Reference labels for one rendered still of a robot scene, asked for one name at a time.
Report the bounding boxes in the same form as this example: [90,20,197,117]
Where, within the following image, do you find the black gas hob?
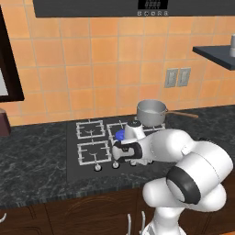
[66,117,173,185]

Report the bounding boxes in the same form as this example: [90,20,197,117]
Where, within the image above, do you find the dark brown block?
[0,107,12,138]

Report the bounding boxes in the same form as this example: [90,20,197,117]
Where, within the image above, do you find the grey cylinder jar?
[229,33,235,59]

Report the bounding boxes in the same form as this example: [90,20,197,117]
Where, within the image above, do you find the dark wall shelf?
[192,44,235,72]

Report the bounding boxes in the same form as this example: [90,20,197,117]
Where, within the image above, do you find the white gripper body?
[122,155,154,166]

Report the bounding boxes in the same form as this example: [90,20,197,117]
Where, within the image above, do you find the blue burner flame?
[115,129,127,142]

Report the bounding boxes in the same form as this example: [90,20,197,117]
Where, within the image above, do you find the silver pot with wooden handle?
[135,99,199,129]

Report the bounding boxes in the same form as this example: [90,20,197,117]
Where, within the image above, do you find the grey wall socket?
[177,67,192,88]
[163,67,179,89]

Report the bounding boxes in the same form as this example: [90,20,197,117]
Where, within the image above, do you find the dark framed window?
[0,5,26,104]

